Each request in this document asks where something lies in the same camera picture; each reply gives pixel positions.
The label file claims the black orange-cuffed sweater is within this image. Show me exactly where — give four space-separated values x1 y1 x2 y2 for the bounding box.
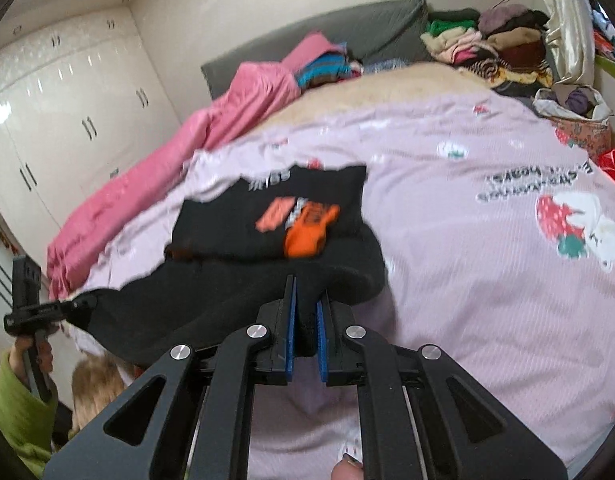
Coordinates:
70 165 387 368

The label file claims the green sleeve forearm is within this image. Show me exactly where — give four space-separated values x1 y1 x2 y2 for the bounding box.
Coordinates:
0 351 58 479

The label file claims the bag of clothes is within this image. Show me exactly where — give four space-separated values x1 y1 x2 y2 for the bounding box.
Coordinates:
533 84 613 162

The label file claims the striped folded clothes stack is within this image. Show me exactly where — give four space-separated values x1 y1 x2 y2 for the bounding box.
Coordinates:
295 42 364 92

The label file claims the colourful folded clothes pile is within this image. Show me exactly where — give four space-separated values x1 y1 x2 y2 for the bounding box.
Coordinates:
420 4 554 99

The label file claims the person's left hand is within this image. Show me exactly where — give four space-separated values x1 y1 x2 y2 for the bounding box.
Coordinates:
9 336 53 382

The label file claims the person's right hand thumb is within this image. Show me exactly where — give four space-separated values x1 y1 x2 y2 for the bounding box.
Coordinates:
330 453 364 480

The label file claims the lilac strawberry print blanket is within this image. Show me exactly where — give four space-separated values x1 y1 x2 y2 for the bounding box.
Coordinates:
86 91 615 474

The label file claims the white wardrobe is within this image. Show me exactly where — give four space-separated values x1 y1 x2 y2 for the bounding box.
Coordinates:
0 8 179 263

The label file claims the pink plush quilt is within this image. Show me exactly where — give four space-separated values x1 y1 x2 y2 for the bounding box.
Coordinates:
47 32 347 300

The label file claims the beige bed sheet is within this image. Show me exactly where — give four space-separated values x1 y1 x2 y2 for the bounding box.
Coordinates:
252 63 490 133

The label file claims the grey headboard cover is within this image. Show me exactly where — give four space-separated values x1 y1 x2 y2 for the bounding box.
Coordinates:
201 0 431 99

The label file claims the cream satin curtain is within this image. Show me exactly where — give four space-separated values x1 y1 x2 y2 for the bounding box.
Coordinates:
543 0 595 86

